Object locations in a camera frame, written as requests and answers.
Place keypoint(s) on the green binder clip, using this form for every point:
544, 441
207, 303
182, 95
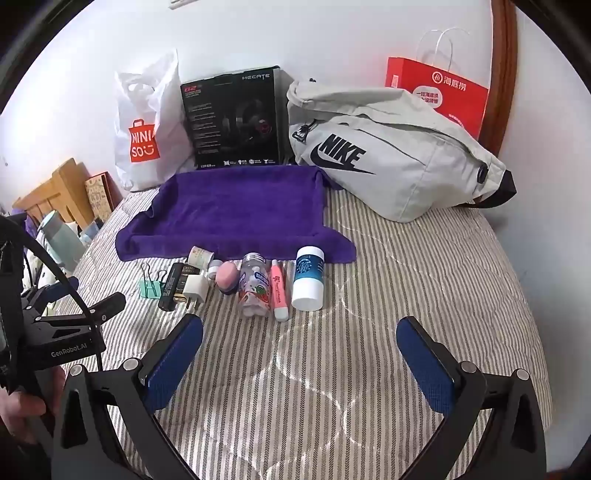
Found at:
150, 288

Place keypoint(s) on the pink lip balm tube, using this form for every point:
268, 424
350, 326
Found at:
278, 290

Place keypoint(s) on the white charger plug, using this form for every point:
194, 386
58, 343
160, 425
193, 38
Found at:
196, 290

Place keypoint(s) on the striped bed sheet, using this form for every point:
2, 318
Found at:
323, 369

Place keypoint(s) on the patterned brown box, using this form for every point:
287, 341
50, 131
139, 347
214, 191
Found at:
99, 196

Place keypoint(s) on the black headphone box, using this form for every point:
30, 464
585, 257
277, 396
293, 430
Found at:
231, 115

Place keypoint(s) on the pink purple egg-shaped case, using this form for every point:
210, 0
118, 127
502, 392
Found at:
227, 274

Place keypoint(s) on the purple towel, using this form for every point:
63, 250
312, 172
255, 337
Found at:
240, 207

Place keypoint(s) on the grey sling bag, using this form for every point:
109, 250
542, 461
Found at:
415, 157

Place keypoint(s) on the wooden stand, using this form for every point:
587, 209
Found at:
60, 184

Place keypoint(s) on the small white round container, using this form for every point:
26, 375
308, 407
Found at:
214, 269

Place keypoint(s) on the red paper bag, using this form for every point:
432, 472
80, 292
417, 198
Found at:
438, 78

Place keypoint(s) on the clear plastic candy bottle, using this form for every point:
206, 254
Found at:
254, 288

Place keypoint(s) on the purple cloth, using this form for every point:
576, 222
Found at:
30, 227

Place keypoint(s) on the pale green bottle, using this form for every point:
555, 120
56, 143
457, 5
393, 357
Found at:
57, 235

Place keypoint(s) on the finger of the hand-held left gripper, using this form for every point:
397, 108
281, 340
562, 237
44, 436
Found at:
60, 288
97, 304

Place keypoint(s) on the person's left hand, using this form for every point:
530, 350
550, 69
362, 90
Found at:
21, 408

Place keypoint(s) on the white plastic shopping bag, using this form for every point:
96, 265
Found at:
147, 92

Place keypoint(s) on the small white jar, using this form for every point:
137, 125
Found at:
199, 255

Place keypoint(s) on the wooden headboard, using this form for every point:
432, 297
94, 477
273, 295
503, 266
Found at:
503, 69

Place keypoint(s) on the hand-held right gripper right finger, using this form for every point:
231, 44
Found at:
425, 364

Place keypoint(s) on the blue white bottle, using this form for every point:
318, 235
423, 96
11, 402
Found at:
308, 277

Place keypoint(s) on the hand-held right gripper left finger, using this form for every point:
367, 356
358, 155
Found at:
175, 364

